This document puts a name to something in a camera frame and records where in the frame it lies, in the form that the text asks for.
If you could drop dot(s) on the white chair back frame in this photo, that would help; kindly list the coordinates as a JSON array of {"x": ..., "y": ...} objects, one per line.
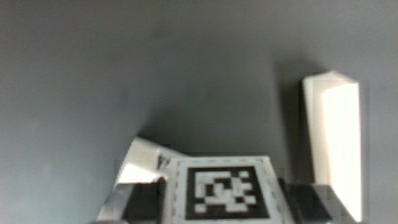
[{"x": 147, "y": 162}]

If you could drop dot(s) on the white U-shaped fence frame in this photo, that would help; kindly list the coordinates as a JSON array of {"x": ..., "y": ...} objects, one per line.
[{"x": 333, "y": 109}]

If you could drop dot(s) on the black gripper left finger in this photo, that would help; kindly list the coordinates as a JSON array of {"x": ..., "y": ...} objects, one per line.
[{"x": 134, "y": 204}]

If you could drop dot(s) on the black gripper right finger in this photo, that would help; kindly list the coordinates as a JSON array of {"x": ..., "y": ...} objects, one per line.
[{"x": 314, "y": 204}]

